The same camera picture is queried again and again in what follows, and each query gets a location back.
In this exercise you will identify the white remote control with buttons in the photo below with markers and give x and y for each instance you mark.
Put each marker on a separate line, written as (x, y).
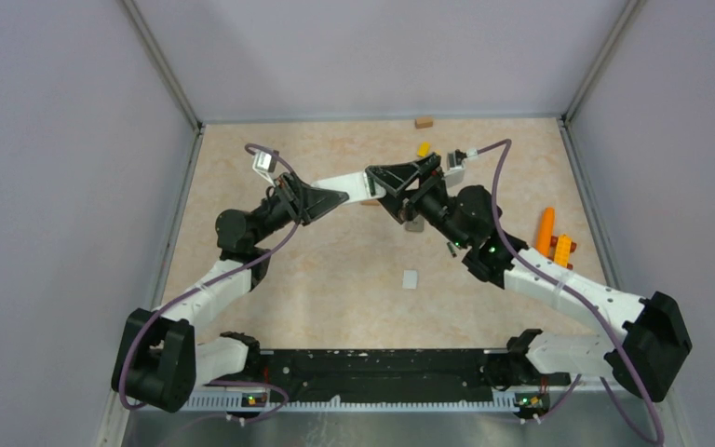
(358, 186)

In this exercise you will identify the orange toy carrot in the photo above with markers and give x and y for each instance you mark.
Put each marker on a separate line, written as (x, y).
(545, 231)

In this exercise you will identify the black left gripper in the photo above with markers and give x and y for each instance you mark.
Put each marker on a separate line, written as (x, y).
(303, 202)

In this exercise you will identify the orange toy brick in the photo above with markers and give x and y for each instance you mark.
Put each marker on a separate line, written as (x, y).
(562, 247)

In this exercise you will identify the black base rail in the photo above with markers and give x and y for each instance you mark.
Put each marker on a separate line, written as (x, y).
(395, 375)

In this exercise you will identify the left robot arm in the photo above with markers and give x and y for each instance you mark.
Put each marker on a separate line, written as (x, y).
(160, 362)

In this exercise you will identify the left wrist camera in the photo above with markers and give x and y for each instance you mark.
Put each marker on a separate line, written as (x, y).
(265, 166)

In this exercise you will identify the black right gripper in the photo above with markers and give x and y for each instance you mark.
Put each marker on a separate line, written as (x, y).
(399, 178)

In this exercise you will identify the white remote battery cover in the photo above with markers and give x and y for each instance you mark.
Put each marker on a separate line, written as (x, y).
(410, 280)

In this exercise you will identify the tan wooden block far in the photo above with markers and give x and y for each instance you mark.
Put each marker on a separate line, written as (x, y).
(423, 122)

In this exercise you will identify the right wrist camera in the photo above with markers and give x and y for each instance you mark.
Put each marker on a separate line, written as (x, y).
(454, 173)

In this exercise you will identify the yellow block left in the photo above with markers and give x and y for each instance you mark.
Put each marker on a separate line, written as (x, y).
(424, 149)

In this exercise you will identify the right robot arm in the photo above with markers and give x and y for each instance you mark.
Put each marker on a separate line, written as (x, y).
(640, 342)

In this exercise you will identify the grey remote control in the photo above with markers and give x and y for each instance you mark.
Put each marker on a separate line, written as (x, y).
(416, 225)

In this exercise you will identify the green battery short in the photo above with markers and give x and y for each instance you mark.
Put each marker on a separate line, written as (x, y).
(451, 249)

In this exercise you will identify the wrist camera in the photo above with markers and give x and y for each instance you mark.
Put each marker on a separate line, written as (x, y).
(454, 173)
(265, 166)

